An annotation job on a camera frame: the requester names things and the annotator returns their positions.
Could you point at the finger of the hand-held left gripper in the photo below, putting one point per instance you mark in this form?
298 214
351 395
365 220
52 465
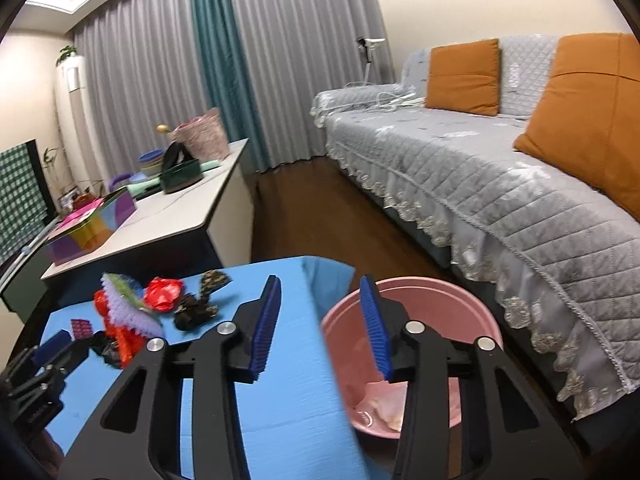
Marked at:
50 348
72 357

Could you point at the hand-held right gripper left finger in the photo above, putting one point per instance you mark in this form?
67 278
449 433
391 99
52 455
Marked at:
262 330

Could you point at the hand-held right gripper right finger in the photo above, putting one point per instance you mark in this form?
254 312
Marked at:
372 330

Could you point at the green printed packet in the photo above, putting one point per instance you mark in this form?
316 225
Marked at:
132 312

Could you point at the pink plastic basin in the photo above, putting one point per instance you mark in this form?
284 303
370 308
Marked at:
450 300

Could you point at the black crumpled wrapper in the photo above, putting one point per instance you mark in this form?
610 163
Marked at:
102 347

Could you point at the leopard print wrapper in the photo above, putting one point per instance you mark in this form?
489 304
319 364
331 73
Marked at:
212 280

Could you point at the dark green television stand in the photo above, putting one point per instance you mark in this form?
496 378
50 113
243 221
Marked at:
25 280

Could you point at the blue tablecloth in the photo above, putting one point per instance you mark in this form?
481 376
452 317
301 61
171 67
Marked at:
300 410

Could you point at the red plastic bag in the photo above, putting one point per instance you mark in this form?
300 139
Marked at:
162 295

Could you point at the colourful tin box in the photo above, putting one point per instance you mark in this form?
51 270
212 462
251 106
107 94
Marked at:
80 237

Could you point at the white coffee table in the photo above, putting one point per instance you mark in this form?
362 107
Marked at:
175 210

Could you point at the green checked cloth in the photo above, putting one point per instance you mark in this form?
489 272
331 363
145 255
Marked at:
20 200

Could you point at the brown red pouch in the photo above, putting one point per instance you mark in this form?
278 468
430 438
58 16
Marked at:
87 201

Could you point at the black television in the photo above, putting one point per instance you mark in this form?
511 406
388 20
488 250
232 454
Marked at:
47 185

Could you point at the mint green cloth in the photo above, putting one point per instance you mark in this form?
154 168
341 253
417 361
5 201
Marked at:
210 165

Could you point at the green oval bowl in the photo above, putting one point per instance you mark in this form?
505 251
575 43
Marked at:
180 177

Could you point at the grey quilted sofa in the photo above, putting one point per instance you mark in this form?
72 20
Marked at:
450 170

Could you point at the pale green tray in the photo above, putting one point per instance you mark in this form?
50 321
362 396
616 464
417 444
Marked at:
142 189

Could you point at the stack of plastic bowls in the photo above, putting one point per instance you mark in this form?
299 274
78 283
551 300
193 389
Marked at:
150 165

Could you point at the pink lace basket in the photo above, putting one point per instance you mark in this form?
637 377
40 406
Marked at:
202 135

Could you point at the small yellow ball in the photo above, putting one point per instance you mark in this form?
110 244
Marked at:
162 129

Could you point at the white standing air conditioner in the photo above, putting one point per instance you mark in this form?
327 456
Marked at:
75 110

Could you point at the orange cushion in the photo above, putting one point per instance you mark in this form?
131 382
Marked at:
585 125
462 77

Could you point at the grey curtain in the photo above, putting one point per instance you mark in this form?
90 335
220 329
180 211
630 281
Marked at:
300 60
140 70

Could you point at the teal curtain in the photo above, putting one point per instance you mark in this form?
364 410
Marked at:
225 60

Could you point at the white floor lamp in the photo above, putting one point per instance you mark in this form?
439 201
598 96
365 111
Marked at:
370 47

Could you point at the small green plant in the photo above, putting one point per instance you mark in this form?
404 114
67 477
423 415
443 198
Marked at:
67 54

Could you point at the small photo frame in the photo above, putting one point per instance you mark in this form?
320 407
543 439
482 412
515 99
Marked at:
67 199

